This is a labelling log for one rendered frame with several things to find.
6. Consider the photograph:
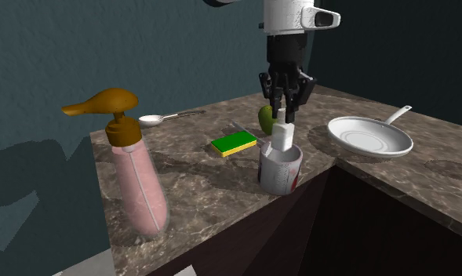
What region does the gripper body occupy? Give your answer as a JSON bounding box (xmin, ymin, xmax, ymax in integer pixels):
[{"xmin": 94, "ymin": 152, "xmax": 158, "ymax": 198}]
[{"xmin": 266, "ymin": 33, "xmax": 308, "ymax": 78}]

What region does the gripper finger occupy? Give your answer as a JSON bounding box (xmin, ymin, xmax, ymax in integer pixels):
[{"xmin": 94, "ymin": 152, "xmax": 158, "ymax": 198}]
[
  {"xmin": 284, "ymin": 70, "xmax": 318, "ymax": 124},
  {"xmin": 258, "ymin": 71, "xmax": 285, "ymax": 113}
]

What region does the green round fruit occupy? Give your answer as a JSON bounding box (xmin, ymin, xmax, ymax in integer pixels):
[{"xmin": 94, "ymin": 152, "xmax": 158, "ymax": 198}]
[{"xmin": 257, "ymin": 104, "xmax": 279, "ymax": 136}]

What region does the small white bottle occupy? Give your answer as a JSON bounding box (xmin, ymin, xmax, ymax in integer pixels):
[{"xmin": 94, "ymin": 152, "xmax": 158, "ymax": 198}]
[{"xmin": 271, "ymin": 107, "xmax": 296, "ymax": 152}]

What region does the thin grey metal utensil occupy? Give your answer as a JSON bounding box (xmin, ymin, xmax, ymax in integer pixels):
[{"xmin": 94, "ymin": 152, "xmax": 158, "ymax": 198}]
[{"xmin": 230, "ymin": 120, "xmax": 267, "ymax": 146}]

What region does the green and yellow sponge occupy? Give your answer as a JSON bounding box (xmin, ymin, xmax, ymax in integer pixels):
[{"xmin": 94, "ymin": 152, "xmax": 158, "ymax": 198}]
[{"xmin": 210, "ymin": 130, "xmax": 258, "ymax": 158}]

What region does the white mug red print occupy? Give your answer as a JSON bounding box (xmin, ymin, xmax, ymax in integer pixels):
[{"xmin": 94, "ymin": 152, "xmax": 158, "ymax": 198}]
[{"xmin": 257, "ymin": 140, "xmax": 304, "ymax": 196}]

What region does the white frying pan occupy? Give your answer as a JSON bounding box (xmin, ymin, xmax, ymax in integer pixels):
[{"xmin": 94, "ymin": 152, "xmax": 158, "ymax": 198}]
[{"xmin": 326, "ymin": 104, "xmax": 414, "ymax": 159}]

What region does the pink soap dispenser golden pump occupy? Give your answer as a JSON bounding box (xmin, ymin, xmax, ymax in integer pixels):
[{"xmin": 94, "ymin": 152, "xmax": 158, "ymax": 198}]
[{"xmin": 60, "ymin": 87, "xmax": 171, "ymax": 239}]

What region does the white spoon silver handle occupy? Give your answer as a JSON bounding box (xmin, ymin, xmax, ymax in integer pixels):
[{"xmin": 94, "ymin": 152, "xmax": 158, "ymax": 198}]
[{"xmin": 137, "ymin": 110, "xmax": 207, "ymax": 129}]

